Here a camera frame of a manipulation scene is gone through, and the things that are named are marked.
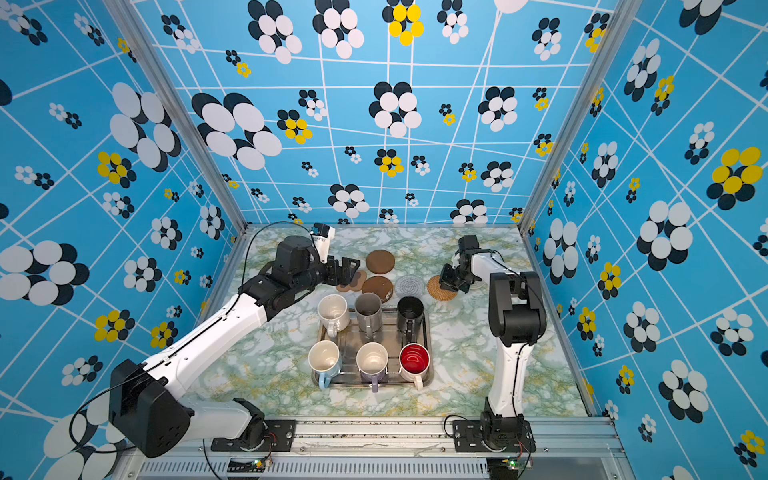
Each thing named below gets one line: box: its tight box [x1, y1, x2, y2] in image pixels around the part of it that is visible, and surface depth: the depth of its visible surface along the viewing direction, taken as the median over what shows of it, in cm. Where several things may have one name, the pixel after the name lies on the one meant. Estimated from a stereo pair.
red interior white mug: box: [398, 343, 431, 391], surface depth 82 cm
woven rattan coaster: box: [427, 275, 458, 301], surface depth 102 cm
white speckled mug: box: [317, 293, 350, 337], surface depth 90 cm
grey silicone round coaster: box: [395, 275, 426, 298], surface depth 104 cm
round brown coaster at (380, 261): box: [366, 249, 395, 275], surface depth 111 cm
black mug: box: [396, 296, 424, 344], surface depth 91 cm
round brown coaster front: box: [362, 276, 394, 303], surface depth 104 cm
